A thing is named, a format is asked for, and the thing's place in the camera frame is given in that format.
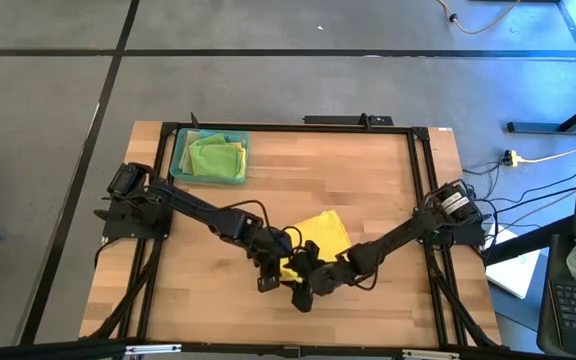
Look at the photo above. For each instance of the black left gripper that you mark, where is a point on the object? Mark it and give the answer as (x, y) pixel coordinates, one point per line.
(273, 255)

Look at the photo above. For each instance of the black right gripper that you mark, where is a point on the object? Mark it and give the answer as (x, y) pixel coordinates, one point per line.
(333, 277)

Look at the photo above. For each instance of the green microfiber towel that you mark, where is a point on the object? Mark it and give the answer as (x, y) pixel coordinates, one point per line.
(215, 157)

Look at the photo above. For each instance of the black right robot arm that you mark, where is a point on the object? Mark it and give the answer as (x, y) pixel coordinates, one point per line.
(403, 235)

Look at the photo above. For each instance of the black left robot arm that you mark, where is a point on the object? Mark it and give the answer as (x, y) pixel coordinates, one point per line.
(203, 210)

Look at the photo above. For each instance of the translucent teal plastic bin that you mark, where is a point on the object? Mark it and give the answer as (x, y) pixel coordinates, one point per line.
(175, 172)

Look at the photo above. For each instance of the yellow power plug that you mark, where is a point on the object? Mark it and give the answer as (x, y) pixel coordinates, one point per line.
(512, 158)

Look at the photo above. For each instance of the black desk leg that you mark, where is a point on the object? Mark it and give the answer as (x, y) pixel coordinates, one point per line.
(538, 127)

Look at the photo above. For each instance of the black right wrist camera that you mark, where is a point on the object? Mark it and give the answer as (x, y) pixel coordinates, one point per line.
(302, 300)

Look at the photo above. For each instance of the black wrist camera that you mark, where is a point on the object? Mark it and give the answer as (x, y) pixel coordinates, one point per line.
(302, 300)
(268, 283)

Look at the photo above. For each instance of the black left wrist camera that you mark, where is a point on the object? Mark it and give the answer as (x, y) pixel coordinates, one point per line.
(268, 283)

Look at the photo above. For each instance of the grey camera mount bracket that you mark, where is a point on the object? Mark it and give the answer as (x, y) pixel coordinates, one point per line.
(292, 351)

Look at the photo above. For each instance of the black aluminium table frame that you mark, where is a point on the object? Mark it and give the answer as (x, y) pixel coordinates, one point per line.
(293, 127)

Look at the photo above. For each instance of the silver metal bracket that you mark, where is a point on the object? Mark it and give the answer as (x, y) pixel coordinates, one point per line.
(153, 349)
(430, 355)

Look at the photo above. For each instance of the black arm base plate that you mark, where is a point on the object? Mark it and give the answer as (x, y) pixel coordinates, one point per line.
(463, 237)
(128, 225)

